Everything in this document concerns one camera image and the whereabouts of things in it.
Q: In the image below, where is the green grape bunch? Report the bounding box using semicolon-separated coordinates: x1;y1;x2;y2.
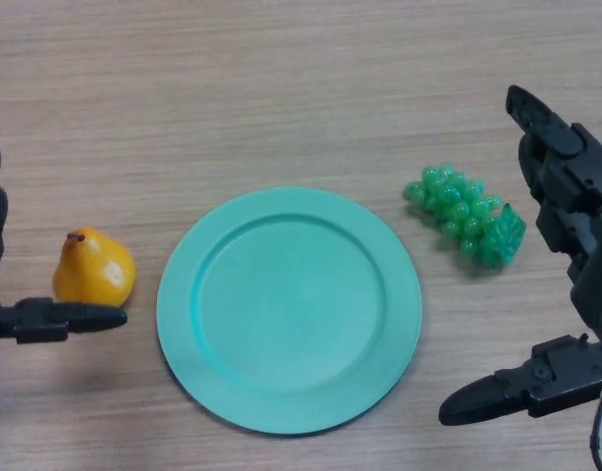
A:
402;162;528;270

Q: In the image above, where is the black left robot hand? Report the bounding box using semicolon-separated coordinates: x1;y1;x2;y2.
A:
0;140;129;344

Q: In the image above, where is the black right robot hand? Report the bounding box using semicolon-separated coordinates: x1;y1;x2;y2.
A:
437;84;602;427

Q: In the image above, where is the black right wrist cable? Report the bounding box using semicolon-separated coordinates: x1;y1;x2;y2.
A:
589;376;602;471

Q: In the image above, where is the green round plate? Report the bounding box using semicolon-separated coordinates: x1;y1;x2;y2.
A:
155;185;423;437

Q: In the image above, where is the yellow pear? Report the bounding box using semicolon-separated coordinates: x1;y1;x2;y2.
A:
52;227;137;309

